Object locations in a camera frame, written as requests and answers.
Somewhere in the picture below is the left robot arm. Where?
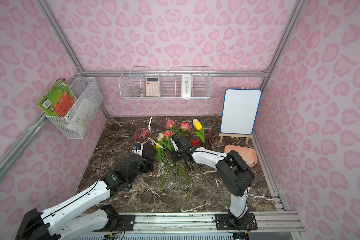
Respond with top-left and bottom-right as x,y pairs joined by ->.
15,154 -> 154,240

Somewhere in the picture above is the red rose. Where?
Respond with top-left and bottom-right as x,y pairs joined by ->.
191,140 -> 201,148

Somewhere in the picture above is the pink plastic tray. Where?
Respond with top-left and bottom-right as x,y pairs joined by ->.
225,145 -> 258,168

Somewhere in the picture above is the pink calculator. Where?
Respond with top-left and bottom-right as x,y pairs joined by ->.
146,77 -> 160,98

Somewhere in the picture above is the pink rose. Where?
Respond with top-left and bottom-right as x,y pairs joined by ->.
180,123 -> 191,131
166,120 -> 176,129
164,131 -> 175,139

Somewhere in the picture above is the small cream tulip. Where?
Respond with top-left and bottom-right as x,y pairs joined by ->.
157,133 -> 165,141

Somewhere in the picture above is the small whiteboard on easel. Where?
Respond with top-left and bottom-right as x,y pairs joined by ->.
219,89 -> 263,145

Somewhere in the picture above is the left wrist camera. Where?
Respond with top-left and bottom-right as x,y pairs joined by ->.
132,143 -> 143,157

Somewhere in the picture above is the white paper in basket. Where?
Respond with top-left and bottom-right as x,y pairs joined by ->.
67,98 -> 96,136

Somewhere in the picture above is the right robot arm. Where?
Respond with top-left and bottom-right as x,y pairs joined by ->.
170,135 -> 255,228

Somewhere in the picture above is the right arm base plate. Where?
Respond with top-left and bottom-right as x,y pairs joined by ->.
212,213 -> 258,232

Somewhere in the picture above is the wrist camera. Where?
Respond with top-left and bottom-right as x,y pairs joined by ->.
170,138 -> 179,152
132,143 -> 143,157

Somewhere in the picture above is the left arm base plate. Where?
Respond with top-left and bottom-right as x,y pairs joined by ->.
100,215 -> 136,233

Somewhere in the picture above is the white mesh side basket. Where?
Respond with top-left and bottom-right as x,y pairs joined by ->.
47,77 -> 104,139

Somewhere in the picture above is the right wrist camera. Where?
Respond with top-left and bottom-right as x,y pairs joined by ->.
170,138 -> 179,152

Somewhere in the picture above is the small glass bowl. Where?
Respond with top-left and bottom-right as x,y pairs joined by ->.
131,89 -> 142,98

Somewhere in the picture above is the green and red book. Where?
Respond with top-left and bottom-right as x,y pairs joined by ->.
38,79 -> 77,117

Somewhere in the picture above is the white wire wall shelf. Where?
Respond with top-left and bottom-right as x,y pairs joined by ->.
119,67 -> 212,100

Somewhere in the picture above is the dark red vase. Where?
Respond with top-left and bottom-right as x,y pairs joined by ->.
203,131 -> 216,151
132,127 -> 156,159

